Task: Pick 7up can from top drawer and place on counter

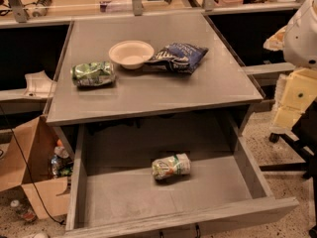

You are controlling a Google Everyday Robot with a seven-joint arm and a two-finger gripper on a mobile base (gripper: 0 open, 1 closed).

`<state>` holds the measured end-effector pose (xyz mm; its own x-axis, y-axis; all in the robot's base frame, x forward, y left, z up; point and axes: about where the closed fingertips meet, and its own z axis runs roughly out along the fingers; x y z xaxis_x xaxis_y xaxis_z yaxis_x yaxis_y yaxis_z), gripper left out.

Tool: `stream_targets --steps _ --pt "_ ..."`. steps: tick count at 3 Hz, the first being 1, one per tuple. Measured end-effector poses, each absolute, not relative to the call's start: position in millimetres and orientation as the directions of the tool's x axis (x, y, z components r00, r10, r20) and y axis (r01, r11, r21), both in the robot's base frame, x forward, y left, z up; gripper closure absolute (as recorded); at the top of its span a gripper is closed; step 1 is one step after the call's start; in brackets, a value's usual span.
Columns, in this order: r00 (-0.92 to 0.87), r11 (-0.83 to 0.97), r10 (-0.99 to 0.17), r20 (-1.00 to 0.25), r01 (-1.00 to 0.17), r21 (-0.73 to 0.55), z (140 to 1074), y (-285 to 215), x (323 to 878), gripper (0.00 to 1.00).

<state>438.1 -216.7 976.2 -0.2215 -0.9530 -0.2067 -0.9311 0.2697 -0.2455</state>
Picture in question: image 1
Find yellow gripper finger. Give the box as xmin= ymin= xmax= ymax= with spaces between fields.
xmin=264 ymin=27 xmax=286 ymax=52
xmin=271 ymin=106 xmax=302 ymax=132

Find white paper bowl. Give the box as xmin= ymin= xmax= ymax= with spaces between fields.
xmin=108 ymin=41 xmax=155 ymax=69

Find grey counter cabinet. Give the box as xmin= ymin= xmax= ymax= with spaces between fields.
xmin=48 ymin=12 xmax=262 ymax=126

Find black office chair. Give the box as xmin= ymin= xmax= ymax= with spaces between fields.
xmin=260 ymin=101 xmax=317 ymax=238

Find cardboard box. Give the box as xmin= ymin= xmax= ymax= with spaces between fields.
xmin=0 ymin=116 xmax=70 ymax=219

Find bottles in box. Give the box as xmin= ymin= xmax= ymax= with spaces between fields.
xmin=51 ymin=140 xmax=73 ymax=179

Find green chip bag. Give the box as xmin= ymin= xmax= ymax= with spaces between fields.
xmin=70 ymin=61 xmax=116 ymax=87

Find plastic bottle on floor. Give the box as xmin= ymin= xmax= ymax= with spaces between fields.
xmin=10 ymin=199 xmax=37 ymax=222

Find black cable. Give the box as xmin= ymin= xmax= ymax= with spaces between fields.
xmin=0 ymin=106 xmax=66 ymax=226

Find blue chip bag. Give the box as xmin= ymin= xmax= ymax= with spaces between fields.
xmin=146 ymin=43 xmax=209 ymax=74

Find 7up can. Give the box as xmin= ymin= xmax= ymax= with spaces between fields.
xmin=152 ymin=153 xmax=191 ymax=180

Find white shoe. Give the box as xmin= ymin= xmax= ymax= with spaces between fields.
xmin=23 ymin=232 xmax=50 ymax=238

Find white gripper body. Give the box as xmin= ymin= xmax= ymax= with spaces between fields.
xmin=281 ymin=68 xmax=317 ymax=113

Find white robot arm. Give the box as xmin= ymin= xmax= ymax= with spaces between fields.
xmin=264 ymin=0 xmax=317 ymax=134

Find grey open drawer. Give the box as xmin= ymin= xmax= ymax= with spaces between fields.
xmin=65 ymin=110 xmax=298 ymax=238

